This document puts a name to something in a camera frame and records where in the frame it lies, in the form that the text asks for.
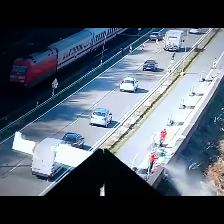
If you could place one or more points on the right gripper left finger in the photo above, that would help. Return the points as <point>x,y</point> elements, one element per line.
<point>83,180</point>

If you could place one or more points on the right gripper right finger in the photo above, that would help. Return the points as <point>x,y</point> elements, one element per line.
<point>128,181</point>

